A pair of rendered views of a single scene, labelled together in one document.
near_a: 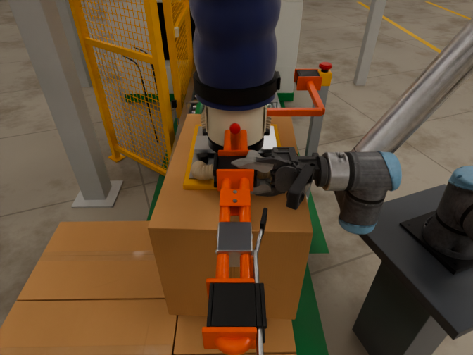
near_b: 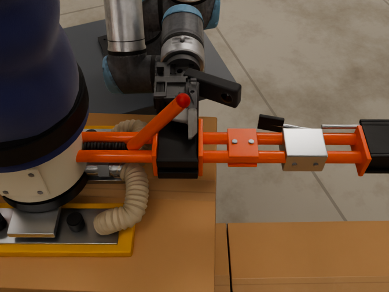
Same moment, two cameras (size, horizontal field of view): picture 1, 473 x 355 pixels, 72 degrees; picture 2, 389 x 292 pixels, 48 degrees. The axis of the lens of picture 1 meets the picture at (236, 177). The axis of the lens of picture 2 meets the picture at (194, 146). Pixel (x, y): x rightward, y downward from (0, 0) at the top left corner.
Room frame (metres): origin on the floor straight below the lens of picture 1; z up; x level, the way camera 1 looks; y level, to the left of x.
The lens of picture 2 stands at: (0.58, 0.47, 1.78)
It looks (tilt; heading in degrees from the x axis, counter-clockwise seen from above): 52 degrees down; 270
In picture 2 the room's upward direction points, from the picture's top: straight up
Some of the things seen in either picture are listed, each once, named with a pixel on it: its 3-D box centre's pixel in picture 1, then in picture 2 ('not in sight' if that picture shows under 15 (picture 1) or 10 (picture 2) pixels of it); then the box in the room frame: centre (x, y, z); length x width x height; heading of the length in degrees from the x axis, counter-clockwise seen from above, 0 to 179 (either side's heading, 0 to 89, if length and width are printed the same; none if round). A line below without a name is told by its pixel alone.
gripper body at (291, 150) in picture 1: (295, 169); (178, 89); (0.61, -0.14, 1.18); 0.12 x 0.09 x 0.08; 91
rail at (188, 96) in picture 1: (189, 108); not in sight; (2.31, 0.36, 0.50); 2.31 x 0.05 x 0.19; 1
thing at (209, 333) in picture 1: (229, 312); (382, 150); (0.26, 0.01, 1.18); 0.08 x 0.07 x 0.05; 0
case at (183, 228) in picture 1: (235, 206); (82, 234); (0.84, 0.00, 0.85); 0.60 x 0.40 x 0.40; 178
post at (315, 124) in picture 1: (311, 149); not in sight; (1.73, -0.47, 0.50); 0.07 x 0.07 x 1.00; 1
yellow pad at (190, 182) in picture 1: (205, 148); (37, 225); (0.86, 0.10, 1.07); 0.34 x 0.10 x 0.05; 0
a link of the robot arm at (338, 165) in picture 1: (332, 170); (182, 59); (0.60, -0.22, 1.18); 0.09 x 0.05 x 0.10; 1
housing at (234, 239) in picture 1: (234, 244); (302, 149); (0.39, 0.00, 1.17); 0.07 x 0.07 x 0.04; 0
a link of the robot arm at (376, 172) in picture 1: (369, 172); (182, 35); (0.60, -0.31, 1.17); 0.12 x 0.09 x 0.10; 91
